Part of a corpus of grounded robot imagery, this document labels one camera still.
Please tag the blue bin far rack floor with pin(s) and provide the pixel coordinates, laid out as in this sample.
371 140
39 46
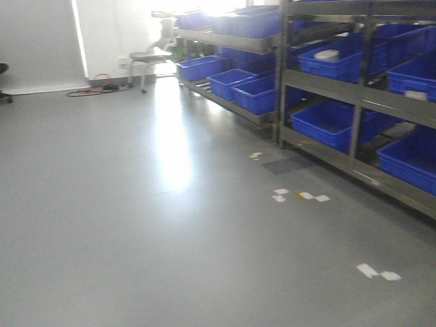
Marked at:
259 96

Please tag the steel storage rack far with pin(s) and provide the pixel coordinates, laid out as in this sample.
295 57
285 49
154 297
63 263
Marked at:
248 44

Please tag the steel storage rack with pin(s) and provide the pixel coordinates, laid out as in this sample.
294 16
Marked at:
248 44
397 78

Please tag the blue bin lower near rack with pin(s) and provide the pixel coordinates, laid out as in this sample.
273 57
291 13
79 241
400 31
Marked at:
331 122

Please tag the blue bin rack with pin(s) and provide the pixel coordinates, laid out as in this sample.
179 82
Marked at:
331 122
340 60

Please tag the grey office chair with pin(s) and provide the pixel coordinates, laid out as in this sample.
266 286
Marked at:
156 53

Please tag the white roll in bin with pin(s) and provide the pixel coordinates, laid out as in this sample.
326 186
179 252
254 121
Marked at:
329 55

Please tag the steel storage rack near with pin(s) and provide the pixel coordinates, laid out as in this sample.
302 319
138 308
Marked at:
397 78

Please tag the blue bin upper near rack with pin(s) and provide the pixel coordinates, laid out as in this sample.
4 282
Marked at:
340 60

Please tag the blue bin lower right corner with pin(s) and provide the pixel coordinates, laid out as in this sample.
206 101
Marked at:
411 159

